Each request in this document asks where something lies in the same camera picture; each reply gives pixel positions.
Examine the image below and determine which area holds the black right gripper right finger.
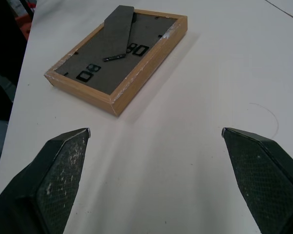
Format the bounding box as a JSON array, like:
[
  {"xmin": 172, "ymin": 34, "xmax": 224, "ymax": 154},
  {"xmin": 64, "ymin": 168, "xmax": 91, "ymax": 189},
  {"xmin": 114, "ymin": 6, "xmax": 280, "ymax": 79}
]
[{"xmin": 221, "ymin": 127, "xmax": 293, "ymax": 234}]

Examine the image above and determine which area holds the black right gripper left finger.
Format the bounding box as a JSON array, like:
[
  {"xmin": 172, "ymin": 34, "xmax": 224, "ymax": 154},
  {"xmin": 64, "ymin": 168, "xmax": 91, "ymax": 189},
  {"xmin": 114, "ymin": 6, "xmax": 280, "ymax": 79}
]
[{"xmin": 0, "ymin": 127, "xmax": 91, "ymax": 234}]

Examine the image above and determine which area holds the orange object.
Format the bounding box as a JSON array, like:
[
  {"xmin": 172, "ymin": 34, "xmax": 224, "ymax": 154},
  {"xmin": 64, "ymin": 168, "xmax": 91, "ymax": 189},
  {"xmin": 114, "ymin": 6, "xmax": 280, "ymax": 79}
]
[{"xmin": 17, "ymin": 14, "xmax": 33, "ymax": 41}]

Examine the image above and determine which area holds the wooden picture frame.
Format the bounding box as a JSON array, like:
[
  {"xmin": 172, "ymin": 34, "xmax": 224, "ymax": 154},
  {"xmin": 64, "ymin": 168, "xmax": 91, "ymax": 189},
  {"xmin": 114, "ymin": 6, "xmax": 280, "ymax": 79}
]
[{"xmin": 43, "ymin": 5, "xmax": 188, "ymax": 117}]

